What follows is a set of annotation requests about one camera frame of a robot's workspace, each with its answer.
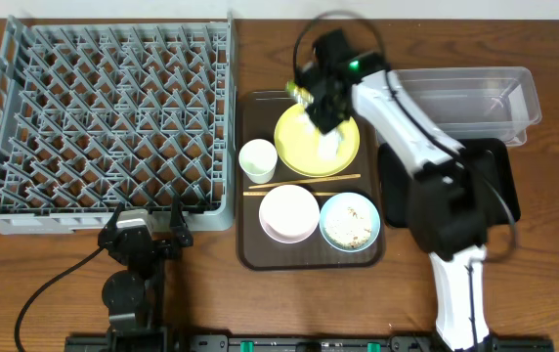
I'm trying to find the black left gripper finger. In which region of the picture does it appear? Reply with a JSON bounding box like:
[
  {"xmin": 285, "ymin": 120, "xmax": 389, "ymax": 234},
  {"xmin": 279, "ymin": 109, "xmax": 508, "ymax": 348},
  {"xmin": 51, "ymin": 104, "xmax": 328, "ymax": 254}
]
[
  {"xmin": 104, "ymin": 202, "xmax": 125, "ymax": 234},
  {"xmin": 169, "ymin": 195, "xmax": 194, "ymax": 247}
]

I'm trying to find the green wrapper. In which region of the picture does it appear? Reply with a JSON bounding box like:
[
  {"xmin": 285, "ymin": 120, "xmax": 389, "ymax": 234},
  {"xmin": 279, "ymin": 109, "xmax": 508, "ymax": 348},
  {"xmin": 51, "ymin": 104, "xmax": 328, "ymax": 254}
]
[{"xmin": 285, "ymin": 81, "xmax": 314, "ymax": 107}]

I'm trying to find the white tissue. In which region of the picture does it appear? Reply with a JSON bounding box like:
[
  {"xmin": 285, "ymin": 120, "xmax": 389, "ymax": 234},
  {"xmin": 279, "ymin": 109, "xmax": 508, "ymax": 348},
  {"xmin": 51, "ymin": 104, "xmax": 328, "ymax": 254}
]
[{"xmin": 297, "ymin": 113, "xmax": 343, "ymax": 160}]

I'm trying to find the white cup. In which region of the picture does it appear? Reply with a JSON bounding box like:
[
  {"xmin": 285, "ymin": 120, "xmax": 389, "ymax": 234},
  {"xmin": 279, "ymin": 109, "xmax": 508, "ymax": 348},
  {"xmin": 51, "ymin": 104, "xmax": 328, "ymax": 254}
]
[{"xmin": 238, "ymin": 139, "xmax": 278, "ymax": 184}]

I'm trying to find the light blue bowl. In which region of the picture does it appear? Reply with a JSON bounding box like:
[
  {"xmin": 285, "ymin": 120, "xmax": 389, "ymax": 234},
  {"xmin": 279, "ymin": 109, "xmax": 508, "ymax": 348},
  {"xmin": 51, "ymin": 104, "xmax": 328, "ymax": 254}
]
[{"xmin": 319, "ymin": 193, "xmax": 381, "ymax": 253}]

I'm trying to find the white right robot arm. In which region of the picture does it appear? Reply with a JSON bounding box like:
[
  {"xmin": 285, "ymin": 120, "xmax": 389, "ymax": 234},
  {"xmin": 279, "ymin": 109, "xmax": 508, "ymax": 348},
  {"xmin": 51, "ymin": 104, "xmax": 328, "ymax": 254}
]
[{"xmin": 286, "ymin": 29, "xmax": 515, "ymax": 351}]

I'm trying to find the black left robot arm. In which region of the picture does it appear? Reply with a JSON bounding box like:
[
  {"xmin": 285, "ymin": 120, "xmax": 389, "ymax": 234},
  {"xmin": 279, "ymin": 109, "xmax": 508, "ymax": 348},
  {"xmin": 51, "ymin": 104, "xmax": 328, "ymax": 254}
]
[{"xmin": 98, "ymin": 203, "xmax": 181, "ymax": 352}]

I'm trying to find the grey dishwasher rack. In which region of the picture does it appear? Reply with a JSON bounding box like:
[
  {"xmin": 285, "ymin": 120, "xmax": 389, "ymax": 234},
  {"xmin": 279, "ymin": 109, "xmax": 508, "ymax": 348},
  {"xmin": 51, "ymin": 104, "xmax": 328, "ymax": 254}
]
[{"xmin": 0, "ymin": 18, "xmax": 237, "ymax": 235}]

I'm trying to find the rice food waste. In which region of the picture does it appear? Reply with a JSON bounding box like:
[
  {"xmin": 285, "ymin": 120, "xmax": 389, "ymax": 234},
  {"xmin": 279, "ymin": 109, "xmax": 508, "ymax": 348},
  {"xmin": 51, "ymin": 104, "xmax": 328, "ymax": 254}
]
[{"xmin": 323, "ymin": 204, "xmax": 372, "ymax": 249}]

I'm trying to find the black waste tray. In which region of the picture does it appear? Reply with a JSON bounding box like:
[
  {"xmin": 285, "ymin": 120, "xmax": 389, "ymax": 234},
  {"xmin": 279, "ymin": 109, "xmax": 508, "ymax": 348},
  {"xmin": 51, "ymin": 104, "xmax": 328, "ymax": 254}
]
[{"xmin": 376, "ymin": 137, "xmax": 522, "ymax": 230}]

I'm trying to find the yellow plate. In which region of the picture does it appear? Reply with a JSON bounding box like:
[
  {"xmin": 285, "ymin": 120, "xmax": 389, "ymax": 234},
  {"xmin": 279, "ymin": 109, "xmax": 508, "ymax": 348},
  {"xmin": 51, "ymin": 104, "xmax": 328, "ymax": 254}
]
[{"xmin": 274, "ymin": 104, "xmax": 361, "ymax": 177}]

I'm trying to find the lower wooden chopstick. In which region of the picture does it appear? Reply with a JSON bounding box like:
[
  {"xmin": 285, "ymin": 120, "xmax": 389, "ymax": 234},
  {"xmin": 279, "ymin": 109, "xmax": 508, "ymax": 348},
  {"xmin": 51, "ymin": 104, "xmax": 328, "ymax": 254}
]
[{"xmin": 242, "ymin": 191, "xmax": 338, "ymax": 197}]

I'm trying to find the wooden chopstick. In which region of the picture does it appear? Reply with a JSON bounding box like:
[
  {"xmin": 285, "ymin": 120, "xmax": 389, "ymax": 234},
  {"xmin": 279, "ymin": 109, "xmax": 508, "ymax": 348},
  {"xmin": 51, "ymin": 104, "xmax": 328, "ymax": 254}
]
[
  {"xmin": 248, "ymin": 173, "xmax": 362, "ymax": 190},
  {"xmin": 242, "ymin": 191, "xmax": 338, "ymax": 197}
]

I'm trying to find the upper wooden chopstick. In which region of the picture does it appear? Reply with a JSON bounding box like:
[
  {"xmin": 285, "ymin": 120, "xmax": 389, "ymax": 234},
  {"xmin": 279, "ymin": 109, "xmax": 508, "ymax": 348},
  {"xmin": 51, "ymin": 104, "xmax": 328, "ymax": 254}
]
[{"xmin": 248, "ymin": 173, "xmax": 362, "ymax": 190}]

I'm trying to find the pink bowl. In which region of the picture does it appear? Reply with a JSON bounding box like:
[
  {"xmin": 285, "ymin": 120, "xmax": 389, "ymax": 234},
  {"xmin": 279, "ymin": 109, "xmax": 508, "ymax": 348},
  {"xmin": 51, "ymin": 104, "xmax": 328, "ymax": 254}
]
[{"xmin": 259, "ymin": 185, "xmax": 320, "ymax": 244}]

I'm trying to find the clear plastic bin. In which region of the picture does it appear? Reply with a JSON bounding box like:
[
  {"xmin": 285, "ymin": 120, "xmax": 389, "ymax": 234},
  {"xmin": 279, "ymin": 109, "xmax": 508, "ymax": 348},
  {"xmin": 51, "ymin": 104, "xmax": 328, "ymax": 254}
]
[{"xmin": 390, "ymin": 66, "xmax": 542, "ymax": 147}]

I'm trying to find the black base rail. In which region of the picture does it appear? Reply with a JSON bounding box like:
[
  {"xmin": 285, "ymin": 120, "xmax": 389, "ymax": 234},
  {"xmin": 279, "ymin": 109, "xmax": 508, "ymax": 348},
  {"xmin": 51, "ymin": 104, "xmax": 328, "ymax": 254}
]
[{"xmin": 64, "ymin": 332, "xmax": 554, "ymax": 352}]

